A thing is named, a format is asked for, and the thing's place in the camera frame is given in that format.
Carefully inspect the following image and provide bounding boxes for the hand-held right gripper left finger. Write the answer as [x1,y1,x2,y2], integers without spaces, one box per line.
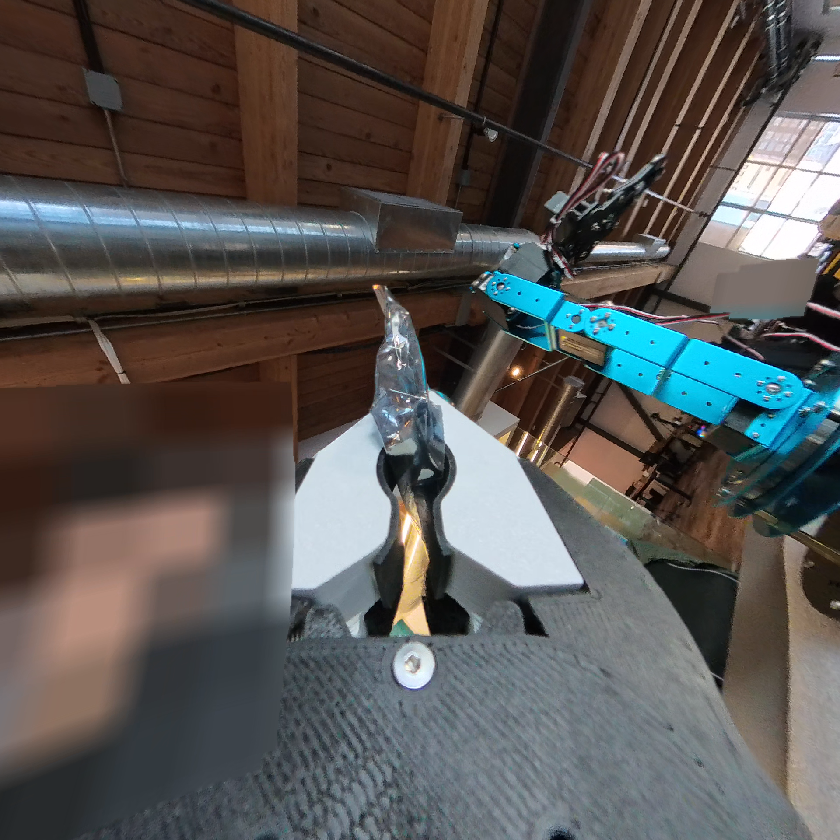
[292,418,395,620]

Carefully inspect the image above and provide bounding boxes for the black conduit pipe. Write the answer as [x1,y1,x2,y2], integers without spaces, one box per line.
[178,0,598,174]

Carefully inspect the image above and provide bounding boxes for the large office windows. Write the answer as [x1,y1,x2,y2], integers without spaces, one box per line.
[707,112,840,261]

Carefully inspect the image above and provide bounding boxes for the red and white cables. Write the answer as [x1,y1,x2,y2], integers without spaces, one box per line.
[545,147,840,362]

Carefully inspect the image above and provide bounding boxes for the silver metal air duct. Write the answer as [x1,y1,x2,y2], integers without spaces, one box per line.
[0,171,673,326]

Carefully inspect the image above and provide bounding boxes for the silver plastic parts bag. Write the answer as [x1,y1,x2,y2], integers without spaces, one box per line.
[371,283,450,637]

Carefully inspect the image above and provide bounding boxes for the grey junction box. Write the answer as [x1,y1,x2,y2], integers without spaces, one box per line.
[82,66,127,114]

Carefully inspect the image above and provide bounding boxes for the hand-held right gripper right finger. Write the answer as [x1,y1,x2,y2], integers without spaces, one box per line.
[427,394,586,637]

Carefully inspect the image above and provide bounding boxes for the silver metal column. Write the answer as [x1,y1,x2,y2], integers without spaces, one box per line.
[451,322,529,424]

